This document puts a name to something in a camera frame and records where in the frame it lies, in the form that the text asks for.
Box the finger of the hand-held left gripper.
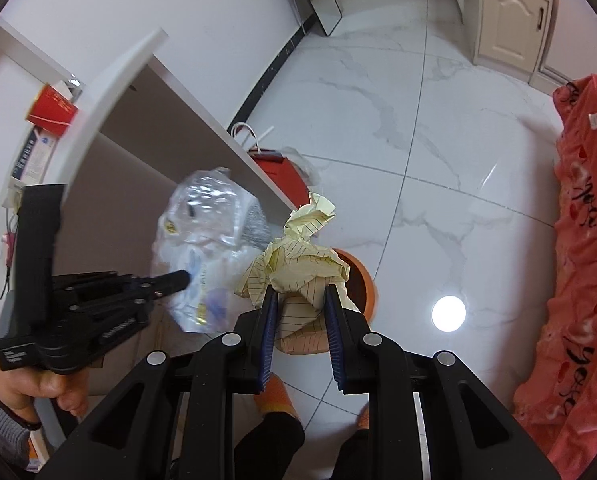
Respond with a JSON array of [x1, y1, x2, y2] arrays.
[[53, 269, 189, 295], [67, 282, 186, 314]]

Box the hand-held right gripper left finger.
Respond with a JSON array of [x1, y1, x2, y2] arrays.
[[38, 285, 279, 480]]

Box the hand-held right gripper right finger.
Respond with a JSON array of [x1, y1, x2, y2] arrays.
[[324, 285, 561, 480]]

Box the orange trash bin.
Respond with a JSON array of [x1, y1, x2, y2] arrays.
[[276, 247, 379, 356]]

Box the yellow lined paper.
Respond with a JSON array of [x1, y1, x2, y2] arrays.
[[234, 191, 359, 356]]

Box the clear plastic bag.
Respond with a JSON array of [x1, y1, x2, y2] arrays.
[[151, 167, 274, 333]]

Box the person's left hand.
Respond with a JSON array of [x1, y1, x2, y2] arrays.
[[0, 360, 92, 422]]

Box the person's left leg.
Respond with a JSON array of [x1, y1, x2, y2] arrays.
[[233, 412, 306, 480]]

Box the person's leg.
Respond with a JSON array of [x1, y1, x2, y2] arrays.
[[233, 412, 306, 480], [331, 427, 371, 480]]

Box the person's right leg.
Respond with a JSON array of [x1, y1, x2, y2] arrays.
[[331, 427, 371, 480]]

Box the long white carton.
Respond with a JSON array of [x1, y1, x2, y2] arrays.
[[11, 127, 56, 183]]

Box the red paper bag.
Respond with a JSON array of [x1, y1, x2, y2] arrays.
[[231, 122, 311, 211]]

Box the red cup with gold inside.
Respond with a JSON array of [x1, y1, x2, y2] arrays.
[[26, 82, 76, 137]]

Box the orange patterned blanket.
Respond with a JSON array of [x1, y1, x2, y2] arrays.
[[513, 74, 597, 471]]

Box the cream cabinet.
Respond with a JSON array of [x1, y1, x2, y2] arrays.
[[473, 0, 554, 73]]

